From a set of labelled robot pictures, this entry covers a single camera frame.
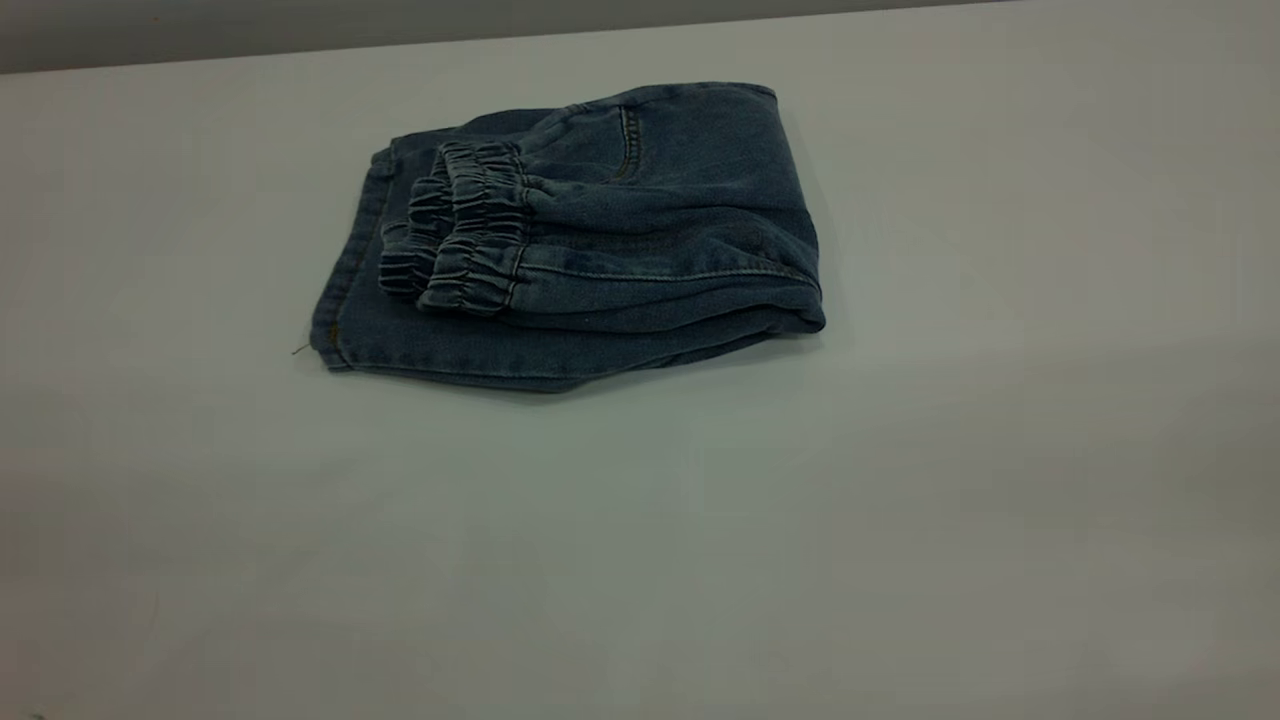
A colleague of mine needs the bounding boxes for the blue denim shorts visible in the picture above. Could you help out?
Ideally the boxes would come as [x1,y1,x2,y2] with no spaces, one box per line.
[308,82,827,393]

